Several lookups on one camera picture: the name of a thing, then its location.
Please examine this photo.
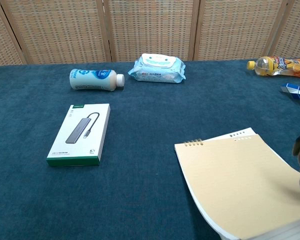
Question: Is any white blue milk bottle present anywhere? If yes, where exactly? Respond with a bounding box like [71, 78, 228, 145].
[69, 68, 126, 92]

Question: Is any woven rattan folding screen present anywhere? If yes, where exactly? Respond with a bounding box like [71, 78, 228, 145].
[0, 0, 300, 67]

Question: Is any tan spiral notepad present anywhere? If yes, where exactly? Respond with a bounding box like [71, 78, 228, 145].
[174, 127, 300, 240]

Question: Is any orange drink bottle yellow cap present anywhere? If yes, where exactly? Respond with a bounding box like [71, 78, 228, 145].
[246, 55, 300, 79]

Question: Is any white green USB hub box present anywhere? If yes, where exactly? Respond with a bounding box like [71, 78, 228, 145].
[46, 103, 111, 168]

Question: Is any blue white snake puzzle toy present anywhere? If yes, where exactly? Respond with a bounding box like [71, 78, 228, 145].
[280, 83, 300, 108]

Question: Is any teal table cloth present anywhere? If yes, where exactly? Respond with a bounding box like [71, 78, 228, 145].
[0, 58, 300, 240]

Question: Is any light blue wet wipes pack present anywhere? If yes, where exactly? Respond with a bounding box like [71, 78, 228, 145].
[127, 52, 187, 84]

